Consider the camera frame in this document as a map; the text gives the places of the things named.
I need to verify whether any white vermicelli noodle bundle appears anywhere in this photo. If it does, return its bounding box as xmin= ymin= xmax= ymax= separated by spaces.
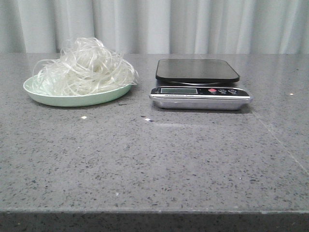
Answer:
xmin=31 ymin=37 xmax=138 ymax=96

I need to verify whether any black silver kitchen scale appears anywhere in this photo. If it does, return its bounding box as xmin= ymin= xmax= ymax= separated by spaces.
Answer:
xmin=150 ymin=58 xmax=253 ymax=110

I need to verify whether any light green round plate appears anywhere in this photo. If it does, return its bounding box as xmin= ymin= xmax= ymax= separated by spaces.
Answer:
xmin=23 ymin=77 xmax=131 ymax=107

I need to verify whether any white pleated curtain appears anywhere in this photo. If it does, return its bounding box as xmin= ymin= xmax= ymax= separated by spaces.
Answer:
xmin=0 ymin=0 xmax=309 ymax=54

